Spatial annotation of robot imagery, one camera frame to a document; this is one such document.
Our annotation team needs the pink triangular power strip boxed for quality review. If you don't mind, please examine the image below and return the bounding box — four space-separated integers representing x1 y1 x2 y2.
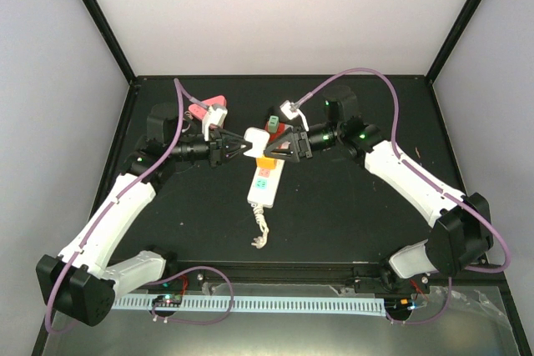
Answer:
188 95 227 121

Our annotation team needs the white long power strip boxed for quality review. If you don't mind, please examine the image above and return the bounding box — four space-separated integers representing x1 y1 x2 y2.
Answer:
247 159 285 208

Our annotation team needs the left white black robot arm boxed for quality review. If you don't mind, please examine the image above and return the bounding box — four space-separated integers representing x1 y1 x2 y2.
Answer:
36 103 251 327

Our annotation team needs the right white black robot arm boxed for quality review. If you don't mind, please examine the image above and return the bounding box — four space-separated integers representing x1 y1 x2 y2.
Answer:
264 86 494 292

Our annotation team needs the red cube socket adapter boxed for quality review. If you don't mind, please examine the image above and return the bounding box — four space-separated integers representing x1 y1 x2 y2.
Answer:
265 123 288 142

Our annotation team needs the yellow cube socket adapter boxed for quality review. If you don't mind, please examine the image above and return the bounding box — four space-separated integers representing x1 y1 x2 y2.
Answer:
256 156 278 170

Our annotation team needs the green white plug adapter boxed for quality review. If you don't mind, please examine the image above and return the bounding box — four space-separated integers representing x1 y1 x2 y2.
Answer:
266 115 280 133

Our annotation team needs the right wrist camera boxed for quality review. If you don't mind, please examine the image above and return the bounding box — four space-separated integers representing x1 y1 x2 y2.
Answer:
280 100 310 131

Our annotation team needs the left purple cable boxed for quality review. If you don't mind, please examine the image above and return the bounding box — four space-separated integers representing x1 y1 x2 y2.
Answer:
43 78 234 333

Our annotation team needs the purple cable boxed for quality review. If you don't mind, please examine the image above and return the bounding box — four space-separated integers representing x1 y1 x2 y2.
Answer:
291 67 513 326
43 78 234 333

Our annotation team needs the white power strip cord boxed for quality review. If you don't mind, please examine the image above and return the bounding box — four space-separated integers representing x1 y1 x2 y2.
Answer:
249 203 271 250

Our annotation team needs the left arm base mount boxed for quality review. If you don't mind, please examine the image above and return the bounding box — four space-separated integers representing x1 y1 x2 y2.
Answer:
143 265 206 288

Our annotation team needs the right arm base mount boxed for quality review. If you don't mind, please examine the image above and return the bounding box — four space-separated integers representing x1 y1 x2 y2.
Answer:
346 263 416 294

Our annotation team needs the white slotted cable duct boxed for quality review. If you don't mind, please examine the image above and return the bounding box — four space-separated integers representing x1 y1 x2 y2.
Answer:
112 293 385 317

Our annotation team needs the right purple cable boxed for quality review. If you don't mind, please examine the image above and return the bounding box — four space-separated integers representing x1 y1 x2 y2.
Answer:
291 67 513 326

